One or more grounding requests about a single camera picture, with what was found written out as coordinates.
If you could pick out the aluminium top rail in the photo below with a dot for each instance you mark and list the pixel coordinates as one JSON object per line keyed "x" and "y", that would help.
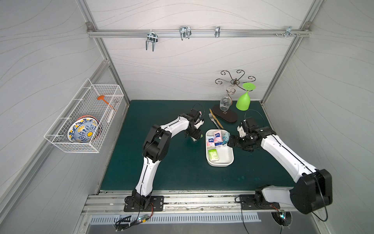
{"x": 196, "y": 33}

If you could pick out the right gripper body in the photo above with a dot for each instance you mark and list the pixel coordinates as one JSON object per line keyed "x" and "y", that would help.
{"x": 241, "y": 140}

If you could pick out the black metal glass rack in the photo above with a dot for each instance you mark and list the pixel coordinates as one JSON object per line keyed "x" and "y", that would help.
{"x": 230, "y": 116}

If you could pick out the metal fork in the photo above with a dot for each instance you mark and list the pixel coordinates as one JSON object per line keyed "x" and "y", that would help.
{"x": 213, "y": 120}

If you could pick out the single metal hook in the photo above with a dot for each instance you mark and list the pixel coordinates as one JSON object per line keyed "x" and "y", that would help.
{"x": 217, "y": 31}

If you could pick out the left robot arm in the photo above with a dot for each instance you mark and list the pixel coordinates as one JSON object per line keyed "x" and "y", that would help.
{"x": 155, "y": 148}

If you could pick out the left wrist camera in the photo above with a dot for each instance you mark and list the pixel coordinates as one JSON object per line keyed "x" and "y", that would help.
{"x": 197, "y": 117}

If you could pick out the double metal hook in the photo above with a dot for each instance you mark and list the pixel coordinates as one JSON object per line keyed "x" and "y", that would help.
{"x": 152, "y": 38}
{"x": 185, "y": 32}

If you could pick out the wooden knife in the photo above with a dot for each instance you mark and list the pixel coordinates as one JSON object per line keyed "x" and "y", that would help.
{"x": 210, "y": 111}

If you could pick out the teal cartoon tissue pack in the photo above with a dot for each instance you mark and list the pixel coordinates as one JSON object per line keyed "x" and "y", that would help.
{"x": 225, "y": 137}

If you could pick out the clear wine glass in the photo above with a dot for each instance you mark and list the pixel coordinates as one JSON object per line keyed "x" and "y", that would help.
{"x": 226, "y": 101}

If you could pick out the green plastic wine glass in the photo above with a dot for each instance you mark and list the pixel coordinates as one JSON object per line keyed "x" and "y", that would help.
{"x": 244, "y": 100}

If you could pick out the blue yellow patterned plate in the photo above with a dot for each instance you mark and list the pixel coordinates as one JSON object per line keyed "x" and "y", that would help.
{"x": 82, "y": 130}

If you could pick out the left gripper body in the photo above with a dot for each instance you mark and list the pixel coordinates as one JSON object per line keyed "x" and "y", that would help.
{"x": 194, "y": 132}

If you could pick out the white oval storage box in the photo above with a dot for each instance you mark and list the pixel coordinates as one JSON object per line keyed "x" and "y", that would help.
{"x": 225, "y": 153}

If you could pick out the pink Tempo tissue pack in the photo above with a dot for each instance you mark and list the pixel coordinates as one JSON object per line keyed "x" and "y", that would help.
{"x": 218, "y": 139}

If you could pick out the white wire basket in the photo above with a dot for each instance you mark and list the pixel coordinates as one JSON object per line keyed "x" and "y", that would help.
{"x": 85, "y": 103}

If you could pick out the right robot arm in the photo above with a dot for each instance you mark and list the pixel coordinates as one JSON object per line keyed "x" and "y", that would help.
{"x": 313, "y": 187}

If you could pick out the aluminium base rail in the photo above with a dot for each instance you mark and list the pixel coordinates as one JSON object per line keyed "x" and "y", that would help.
{"x": 174, "y": 201}

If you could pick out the pink floral Tempo pack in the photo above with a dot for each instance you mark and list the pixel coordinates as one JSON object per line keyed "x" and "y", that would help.
{"x": 210, "y": 141}

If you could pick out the orange handled brush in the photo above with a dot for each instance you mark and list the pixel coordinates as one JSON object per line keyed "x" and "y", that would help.
{"x": 102, "y": 97}

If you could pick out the green white tissue pack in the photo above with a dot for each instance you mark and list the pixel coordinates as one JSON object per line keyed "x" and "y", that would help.
{"x": 213, "y": 155}

